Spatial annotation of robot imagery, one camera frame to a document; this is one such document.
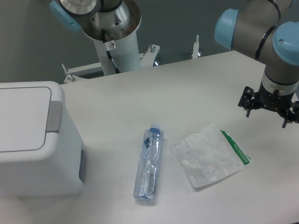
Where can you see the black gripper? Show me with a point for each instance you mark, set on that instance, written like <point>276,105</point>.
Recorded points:
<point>275,101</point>

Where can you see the grey lid release button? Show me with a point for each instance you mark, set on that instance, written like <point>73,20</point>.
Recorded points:
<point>54,116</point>

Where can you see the white trash can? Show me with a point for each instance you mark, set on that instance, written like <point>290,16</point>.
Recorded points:
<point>55,169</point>

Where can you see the white trash can lid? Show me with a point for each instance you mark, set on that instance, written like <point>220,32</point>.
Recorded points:
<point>23,118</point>

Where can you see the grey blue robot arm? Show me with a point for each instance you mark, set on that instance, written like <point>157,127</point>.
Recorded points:
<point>254,32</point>

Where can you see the white crumpled plastic bag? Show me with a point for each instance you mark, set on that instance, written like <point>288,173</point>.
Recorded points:
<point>210,156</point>

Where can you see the clear plastic water bottle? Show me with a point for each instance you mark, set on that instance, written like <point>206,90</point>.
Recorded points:
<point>149,163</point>

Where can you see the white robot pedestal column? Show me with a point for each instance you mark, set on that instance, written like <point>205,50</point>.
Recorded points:
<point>114,36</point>

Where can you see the white pedestal base frame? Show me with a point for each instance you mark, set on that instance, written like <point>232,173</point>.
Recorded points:
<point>147,59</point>

